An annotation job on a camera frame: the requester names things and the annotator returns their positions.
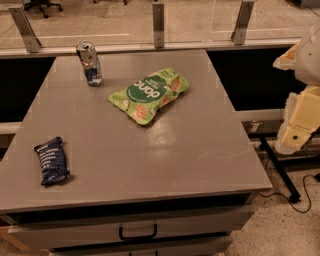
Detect metal railing bracket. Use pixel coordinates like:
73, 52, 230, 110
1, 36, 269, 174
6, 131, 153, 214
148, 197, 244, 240
153, 3, 164, 48
9, 6, 42, 53
231, 0, 255, 45

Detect left metal railing bracket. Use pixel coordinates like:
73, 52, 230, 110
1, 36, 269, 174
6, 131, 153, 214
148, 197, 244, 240
9, 6, 42, 53

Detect grey upper drawer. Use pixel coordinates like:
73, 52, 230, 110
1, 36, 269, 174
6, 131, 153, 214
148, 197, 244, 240
9, 205, 254, 249

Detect black upper drawer handle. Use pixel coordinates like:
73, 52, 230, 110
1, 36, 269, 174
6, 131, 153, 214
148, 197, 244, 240
118, 224, 158, 241

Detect silver blue drink can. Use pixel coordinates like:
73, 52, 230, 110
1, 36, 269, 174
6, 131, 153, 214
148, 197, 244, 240
76, 41, 103, 87

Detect middle metal railing bracket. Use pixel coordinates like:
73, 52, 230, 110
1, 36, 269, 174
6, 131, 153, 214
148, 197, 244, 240
153, 3, 164, 48

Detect black lower drawer handle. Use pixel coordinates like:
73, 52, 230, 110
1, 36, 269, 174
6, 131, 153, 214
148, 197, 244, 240
128, 250, 158, 256

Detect black drawer handle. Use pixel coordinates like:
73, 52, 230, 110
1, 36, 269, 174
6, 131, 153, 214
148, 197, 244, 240
118, 224, 158, 241
128, 250, 158, 256

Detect grey lower drawer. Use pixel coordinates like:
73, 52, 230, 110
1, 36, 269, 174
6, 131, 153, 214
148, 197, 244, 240
50, 236, 232, 256

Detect black floor cable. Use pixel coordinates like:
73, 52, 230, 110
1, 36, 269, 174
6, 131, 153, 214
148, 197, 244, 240
258, 156, 320, 214

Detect dark blue rxbar wrapper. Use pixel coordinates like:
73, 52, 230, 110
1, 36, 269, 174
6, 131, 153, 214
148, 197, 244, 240
34, 137, 70, 186

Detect green rice chip bag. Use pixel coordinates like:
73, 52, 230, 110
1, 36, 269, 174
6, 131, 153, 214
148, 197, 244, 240
108, 68, 189, 125

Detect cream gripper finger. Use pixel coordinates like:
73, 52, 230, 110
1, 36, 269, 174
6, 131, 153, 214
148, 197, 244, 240
275, 85, 320, 155
273, 44, 298, 70

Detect black office chair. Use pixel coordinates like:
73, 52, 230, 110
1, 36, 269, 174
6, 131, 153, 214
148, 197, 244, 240
24, 0, 63, 18

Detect right metal railing bracket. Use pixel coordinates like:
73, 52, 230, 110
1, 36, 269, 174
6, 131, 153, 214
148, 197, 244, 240
231, 0, 255, 45

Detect grey drawer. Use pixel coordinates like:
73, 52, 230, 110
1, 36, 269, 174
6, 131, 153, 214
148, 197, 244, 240
9, 205, 254, 249
50, 236, 232, 256

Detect black stand leg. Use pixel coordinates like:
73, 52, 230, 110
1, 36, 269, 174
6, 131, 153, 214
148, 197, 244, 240
259, 137, 300, 203

